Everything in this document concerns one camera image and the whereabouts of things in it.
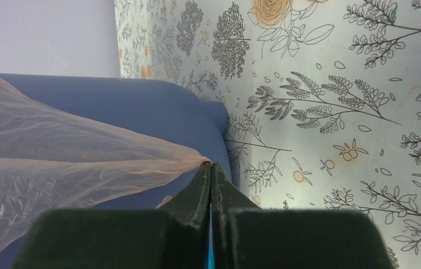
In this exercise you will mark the floral patterned table mat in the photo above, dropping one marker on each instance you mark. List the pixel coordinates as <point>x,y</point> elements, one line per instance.
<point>323,98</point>

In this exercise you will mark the pink plastic trash bag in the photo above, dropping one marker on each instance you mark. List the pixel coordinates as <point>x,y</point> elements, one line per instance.
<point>52,159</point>

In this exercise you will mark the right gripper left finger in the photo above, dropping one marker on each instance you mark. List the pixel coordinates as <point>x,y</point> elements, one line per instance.
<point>172,236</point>

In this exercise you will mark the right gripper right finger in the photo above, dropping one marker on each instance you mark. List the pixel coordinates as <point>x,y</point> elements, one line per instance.
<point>247,236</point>

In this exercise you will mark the blue plastic trash bin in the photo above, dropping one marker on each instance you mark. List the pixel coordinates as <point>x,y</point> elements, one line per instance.
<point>150,107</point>

